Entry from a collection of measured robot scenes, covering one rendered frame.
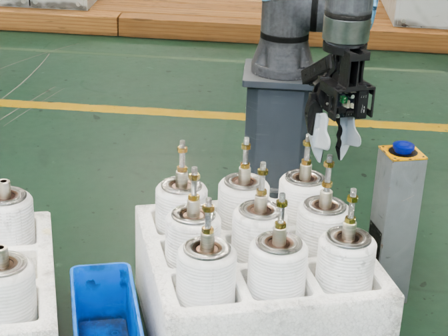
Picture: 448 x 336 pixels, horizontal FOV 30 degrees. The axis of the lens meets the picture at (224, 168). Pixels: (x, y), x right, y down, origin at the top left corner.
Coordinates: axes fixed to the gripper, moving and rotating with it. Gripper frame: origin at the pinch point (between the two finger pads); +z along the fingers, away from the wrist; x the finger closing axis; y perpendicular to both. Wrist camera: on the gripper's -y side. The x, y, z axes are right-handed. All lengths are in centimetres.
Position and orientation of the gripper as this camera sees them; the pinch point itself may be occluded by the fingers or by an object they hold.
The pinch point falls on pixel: (328, 152)
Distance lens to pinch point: 145.2
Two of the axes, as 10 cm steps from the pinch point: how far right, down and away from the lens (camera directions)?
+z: -0.4, 9.1, 4.1
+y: 3.5, 3.9, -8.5
